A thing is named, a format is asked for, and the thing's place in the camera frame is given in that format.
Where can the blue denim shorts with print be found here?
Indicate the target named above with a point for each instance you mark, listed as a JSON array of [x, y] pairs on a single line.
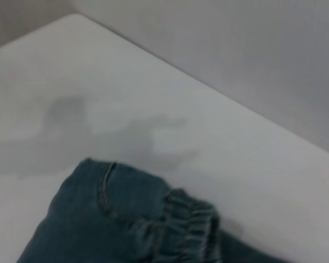
[[126, 219]]

